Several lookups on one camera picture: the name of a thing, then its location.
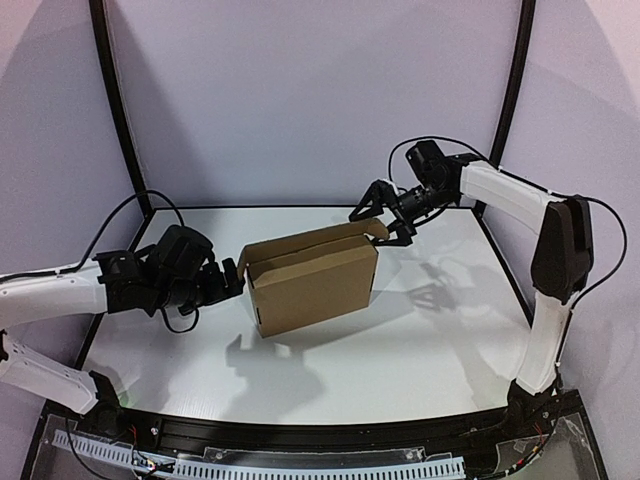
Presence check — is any brown cardboard box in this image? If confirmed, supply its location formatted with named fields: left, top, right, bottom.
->
left=237, top=218, right=389, bottom=338

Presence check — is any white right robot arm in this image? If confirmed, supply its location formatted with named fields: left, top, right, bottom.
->
left=349, top=135, right=594, bottom=416

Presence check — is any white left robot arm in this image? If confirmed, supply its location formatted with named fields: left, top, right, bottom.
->
left=1, top=225, right=244, bottom=416

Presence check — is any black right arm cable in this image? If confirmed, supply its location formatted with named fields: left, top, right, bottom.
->
left=387, top=133, right=629, bottom=306

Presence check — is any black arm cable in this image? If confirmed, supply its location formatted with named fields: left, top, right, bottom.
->
left=59, top=191, right=201, bottom=335
left=387, top=133, right=629, bottom=306

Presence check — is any left black frame post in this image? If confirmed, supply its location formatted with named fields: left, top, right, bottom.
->
left=75, top=0, right=154, bottom=367

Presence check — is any black frame post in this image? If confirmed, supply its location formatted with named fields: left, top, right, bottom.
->
left=75, top=0, right=154, bottom=367
left=472, top=0, right=539, bottom=221

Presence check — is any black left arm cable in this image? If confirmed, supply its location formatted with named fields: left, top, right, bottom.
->
left=59, top=191, right=201, bottom=335

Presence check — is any right black frame post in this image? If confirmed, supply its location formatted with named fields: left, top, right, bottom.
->
left=472, top=0, right=539, bottom=221

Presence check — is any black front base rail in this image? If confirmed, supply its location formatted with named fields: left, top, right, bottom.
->
left=24, top=389, right=611, bottom=480

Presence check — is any white slotted cable duct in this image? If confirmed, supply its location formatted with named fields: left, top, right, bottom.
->
left=48, top=429, right=466, bottom=480

